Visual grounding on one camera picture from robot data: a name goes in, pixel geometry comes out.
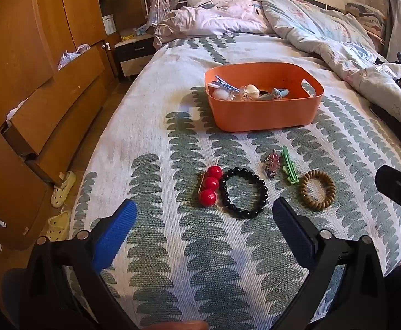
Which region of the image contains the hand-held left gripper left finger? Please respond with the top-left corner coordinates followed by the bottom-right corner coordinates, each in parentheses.
top-left (21, 199), bottom-right (142, 330)

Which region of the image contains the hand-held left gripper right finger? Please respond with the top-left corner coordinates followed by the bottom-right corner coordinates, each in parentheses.
top-left (272, 197), bottom-right (388, 330)

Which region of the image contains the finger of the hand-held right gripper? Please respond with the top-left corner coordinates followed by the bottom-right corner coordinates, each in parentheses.
top-left (375, 165), bottom-right (401, 214)

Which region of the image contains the green hair clip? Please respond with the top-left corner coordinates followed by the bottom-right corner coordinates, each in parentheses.
top-left (281, 145), bottom-right (300, 184)

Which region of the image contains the black bead bracelet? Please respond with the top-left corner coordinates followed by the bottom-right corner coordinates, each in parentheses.
top-left (219, 167), bottom-right (268, 219)

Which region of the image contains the red ball hair clip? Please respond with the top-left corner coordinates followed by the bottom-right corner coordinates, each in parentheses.
top-left (198, 165), bottom-right (223, 208)

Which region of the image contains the orange plastic basket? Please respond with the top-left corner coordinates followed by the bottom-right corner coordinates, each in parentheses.
top-left (204, 62), bottom-right (325, 133)

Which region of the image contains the yellow slipper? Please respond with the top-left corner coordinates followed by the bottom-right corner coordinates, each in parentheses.
top-left (45, 211), bottom-right (71, 242)
top-left (50, 171), bottom-right (77, 209)

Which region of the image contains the pink beaded hair clip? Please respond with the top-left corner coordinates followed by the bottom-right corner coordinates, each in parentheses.
top-left (263, 149), bottom-right (280, 178)

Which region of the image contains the white green leaf bedspread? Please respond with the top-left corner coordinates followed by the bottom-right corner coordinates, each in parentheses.
top-left (68, 32), bottom-right (401, 330)

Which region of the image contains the cream white hair accessory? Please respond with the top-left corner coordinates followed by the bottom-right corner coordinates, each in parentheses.
top-left (241, 84), bottom-right (260, 102)

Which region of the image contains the light blue printed duvet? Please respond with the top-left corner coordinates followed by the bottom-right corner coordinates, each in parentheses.
top-left (249, 0), bottom-right (401, 140)

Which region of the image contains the folded patterned blanket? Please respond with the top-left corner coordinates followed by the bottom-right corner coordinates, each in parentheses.
top-left (344, 2), bottom-right (387, 37)

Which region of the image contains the wooden wardrobe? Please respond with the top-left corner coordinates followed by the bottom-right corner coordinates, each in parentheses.
top-left (0, 0), bottom-right (146, 251)

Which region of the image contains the black white nightstand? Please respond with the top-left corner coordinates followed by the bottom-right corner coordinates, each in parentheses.
top-left (114, 34), bottom-right (159, 79)

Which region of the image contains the plastic bag in drawer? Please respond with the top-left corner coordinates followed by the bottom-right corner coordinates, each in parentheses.
top-left (57, 44), bottom-right (91, 70)

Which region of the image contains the hanging clear plastic bag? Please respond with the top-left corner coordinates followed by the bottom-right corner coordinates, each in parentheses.
top-left (146, 0), bottom-right (172, 31)

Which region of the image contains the pink white duvet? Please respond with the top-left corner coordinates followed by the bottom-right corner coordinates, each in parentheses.
top-left (153, 0), bottom-right (270, 49)

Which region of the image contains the light blue hair tie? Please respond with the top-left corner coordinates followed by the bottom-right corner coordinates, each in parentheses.
top-left (260, 87), bottom-right (289, 101)

